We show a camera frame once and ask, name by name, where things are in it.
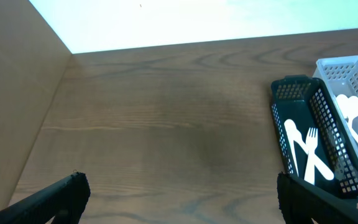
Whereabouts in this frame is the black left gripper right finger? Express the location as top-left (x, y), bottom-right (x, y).
top-left (277, 172), bottom-right (358, 224)

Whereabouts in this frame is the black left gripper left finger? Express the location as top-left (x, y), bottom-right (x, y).
top-left (0, 172), bottom-right (91, 224)

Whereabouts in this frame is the white plastic fork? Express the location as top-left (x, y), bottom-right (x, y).
top-left (291, 128), bottom-right (334, 185)
top-left (304, 128), bottom-right (318, 185)

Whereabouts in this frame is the dark green plastic basket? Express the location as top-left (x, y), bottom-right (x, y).
top-left (271, 75), bottom-right (358, 203)

